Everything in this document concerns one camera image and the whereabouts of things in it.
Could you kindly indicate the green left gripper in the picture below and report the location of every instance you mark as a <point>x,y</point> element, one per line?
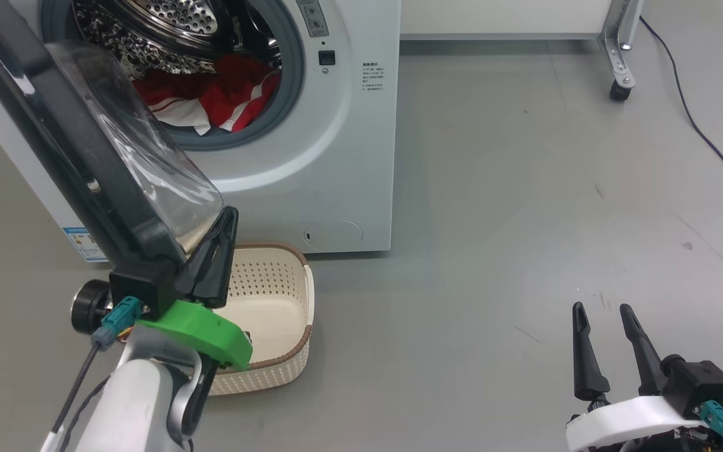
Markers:
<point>204,329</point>

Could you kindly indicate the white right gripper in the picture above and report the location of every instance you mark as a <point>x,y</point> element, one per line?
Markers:
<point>625,417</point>

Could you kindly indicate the washing machine glass door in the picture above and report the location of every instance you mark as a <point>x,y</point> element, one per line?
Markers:
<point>85,157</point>

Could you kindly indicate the red white striped garment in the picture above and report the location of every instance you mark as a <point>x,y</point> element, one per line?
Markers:
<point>239,88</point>

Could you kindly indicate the cream perforated laundry basket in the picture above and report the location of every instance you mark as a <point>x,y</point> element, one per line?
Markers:
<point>273,314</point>

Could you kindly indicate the white front-load washing machine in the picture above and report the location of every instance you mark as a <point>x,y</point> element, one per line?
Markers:
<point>336,157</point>

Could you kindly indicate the blue energy label sticker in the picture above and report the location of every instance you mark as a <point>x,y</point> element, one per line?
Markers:
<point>86,245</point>

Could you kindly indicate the grey warning label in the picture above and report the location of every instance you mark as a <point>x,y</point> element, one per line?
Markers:
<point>314,19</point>

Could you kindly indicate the metal partition leg with caster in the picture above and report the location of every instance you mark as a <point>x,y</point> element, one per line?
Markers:
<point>619,56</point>

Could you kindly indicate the white partition panel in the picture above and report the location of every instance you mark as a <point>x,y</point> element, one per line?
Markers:
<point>499,16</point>

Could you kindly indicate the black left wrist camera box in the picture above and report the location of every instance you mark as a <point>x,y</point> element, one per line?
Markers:
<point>145,289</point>

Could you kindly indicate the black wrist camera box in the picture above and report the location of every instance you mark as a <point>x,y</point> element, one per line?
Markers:
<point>700,383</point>
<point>145,289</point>

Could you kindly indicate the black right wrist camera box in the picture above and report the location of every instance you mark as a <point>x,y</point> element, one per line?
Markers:
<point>700,383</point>

